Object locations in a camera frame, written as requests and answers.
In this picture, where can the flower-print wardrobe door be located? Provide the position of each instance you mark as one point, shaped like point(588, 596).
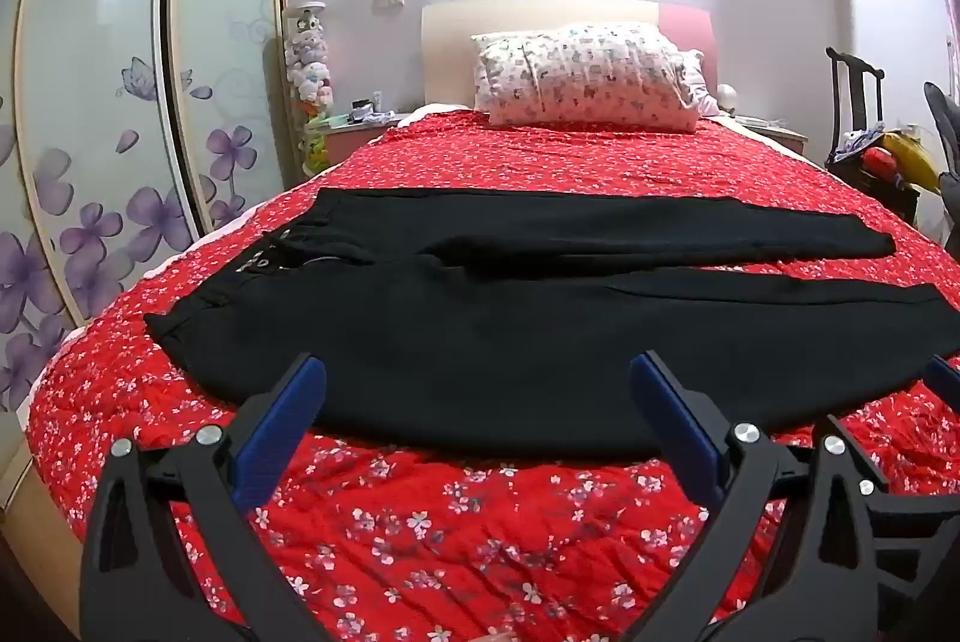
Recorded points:
point(97, 49)
point(15, 222)
point(225, 12)

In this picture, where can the black wooden chair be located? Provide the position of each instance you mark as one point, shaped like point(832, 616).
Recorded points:
point(855, 87)

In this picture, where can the white round lamp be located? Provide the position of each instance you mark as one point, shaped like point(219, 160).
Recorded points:
point(727, 98)

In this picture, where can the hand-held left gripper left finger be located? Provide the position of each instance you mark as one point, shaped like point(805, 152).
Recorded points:
point(281, 421)

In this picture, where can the white patterned pillow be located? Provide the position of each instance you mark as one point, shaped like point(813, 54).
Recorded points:
point(585, 72)

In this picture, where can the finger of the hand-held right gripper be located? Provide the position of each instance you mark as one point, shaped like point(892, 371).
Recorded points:
point(946, 379)

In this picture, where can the black pants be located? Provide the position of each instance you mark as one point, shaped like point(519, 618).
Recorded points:
point(487, 349)

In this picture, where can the pink pillow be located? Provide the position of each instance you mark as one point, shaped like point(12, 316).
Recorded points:
point(705, 91)

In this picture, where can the cream headboard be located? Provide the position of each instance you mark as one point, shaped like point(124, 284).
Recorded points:
point(450, 57)

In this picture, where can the pink nightstand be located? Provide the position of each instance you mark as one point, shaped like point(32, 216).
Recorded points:
point(780, 133)
point(352, 143)

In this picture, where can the red floral bedspread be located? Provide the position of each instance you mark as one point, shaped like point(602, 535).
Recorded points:
point(450, 162)

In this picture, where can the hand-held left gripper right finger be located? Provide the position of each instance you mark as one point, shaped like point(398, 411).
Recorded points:
point(675, 421)

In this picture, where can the clutter on nightstand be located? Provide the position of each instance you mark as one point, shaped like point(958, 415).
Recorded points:
point(367, 111)

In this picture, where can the column of stuffed toys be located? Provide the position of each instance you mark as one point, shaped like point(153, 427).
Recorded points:
point(309, 57)

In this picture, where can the yellow plush toy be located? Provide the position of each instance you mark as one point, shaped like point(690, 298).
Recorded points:
point(911, 158)

